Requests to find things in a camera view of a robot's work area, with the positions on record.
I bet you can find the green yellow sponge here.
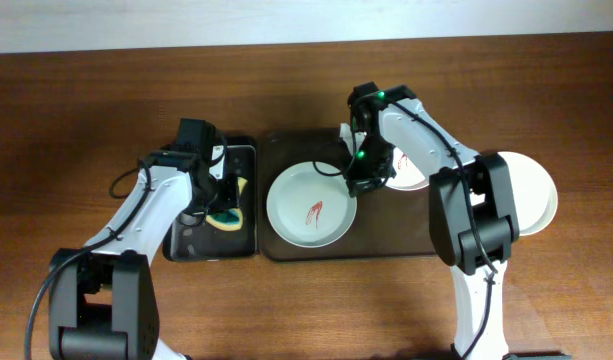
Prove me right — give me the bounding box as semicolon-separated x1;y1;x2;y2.
206;175;248;232

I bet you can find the grey plate with red stain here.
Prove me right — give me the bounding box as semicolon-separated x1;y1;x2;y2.
266;161;357;248

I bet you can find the cream plate with red stain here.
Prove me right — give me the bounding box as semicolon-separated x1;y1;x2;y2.
499;151;558;237

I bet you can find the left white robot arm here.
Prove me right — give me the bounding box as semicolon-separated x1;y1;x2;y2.
40;145;227;359

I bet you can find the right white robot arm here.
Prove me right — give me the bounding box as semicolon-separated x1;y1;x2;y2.
342;82;520;359

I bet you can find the black small water tray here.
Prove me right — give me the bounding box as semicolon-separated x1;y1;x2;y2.
162;136;257;262

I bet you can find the large brown serving tray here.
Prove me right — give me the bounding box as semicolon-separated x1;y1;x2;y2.
257;128;435;262

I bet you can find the pink plate with red stain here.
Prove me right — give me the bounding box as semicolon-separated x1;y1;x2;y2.
386;148;429;191

